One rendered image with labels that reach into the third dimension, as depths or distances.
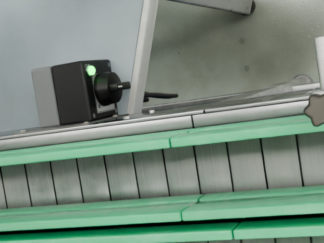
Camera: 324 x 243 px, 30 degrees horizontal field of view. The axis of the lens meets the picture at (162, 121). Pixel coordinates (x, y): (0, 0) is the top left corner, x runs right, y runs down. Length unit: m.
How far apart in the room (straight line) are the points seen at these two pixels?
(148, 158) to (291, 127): 0.20
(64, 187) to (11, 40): 0.28
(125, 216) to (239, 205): 0.12
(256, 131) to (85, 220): 0.21
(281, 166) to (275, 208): 0.09
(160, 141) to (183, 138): 0.02
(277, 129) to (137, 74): 0.33
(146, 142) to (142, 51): 0.26
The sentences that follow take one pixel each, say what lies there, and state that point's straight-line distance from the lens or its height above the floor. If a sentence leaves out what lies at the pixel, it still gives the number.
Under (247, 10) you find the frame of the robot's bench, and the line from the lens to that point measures 1.49.
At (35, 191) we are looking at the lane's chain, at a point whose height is 0.88.
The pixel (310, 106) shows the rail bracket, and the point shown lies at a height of 1.01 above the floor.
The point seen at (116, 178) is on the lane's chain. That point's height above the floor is 0.88.
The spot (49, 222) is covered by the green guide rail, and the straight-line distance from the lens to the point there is 0.68.
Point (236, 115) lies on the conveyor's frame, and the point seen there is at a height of 0.88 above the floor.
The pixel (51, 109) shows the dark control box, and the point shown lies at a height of 0.84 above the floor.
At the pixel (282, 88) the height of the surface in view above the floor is 0.35.
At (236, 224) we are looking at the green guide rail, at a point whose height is 0.94.
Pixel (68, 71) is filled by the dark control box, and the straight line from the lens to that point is 0.79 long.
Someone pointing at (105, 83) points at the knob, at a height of 0.81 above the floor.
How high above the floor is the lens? 1.51
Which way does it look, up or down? 67 degrees down
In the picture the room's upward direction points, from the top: 108 degrees counter-clockwise
